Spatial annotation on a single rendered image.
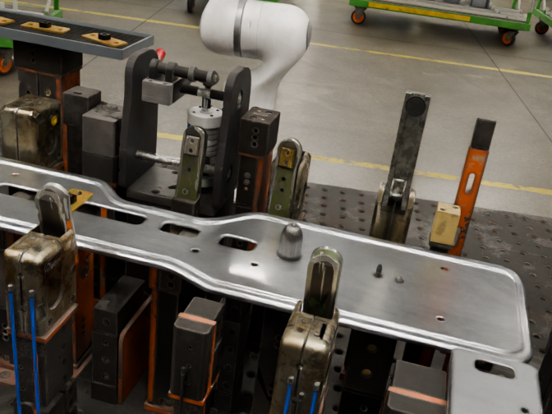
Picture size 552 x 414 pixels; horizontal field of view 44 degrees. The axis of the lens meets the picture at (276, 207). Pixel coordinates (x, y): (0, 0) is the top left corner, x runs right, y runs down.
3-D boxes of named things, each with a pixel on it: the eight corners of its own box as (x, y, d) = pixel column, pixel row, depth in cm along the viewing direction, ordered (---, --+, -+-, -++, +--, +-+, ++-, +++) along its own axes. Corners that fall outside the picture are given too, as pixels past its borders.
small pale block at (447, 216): (388, 402, 117) (436, 210, 100) (391, 388, 120) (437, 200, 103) (409, 407, 116) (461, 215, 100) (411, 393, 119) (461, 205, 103)
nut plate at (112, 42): (80, 36, 127) (80, 29, 126) (95, 34, 130) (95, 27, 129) (113, 47, 123) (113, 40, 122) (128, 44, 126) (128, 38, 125)
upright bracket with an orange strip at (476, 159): (406, 389, 120) (476, 118, 97) (406, 385, 121) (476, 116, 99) (422, 394, 119) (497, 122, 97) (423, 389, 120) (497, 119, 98)
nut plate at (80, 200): (66, 218, 99) (66, 210, 98) (42, 212, 100) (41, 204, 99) (94, 195, 106) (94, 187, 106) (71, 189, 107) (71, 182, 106)
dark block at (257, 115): (219, 329, 129) (240, 117, 110) (231, 310, 135) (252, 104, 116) (245, 336, 128) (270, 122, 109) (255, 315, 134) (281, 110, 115)
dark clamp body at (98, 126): (66, 308, 129) (62, 115, 112) (99, 273, 141) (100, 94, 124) (119, 322, 128) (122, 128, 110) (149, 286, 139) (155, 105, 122)
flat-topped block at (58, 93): (23, 244, 147) (11, 34, 127) (43, 227, 154) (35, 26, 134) (66, 255, 145) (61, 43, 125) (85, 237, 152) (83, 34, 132)
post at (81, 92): (66, 287, 135) (61, 90, 117) (79, 274, 139) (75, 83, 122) (89, 293, 134) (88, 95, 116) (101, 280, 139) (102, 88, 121)
